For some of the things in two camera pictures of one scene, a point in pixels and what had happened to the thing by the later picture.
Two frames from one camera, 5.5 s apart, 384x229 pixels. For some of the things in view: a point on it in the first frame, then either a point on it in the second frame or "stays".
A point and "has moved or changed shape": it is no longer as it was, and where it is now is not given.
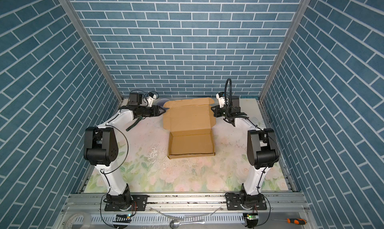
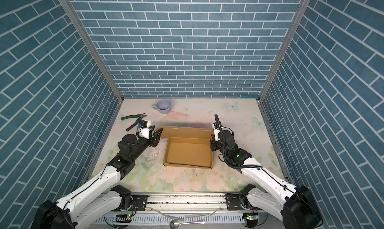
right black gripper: [216, 111] -> [213, 145]
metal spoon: [175, 224] stays
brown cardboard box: [189, 122] has moved or changed shape
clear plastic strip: [183, 217] stays
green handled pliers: [137, 121] stays
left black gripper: [156, 110] -> [155, 140]
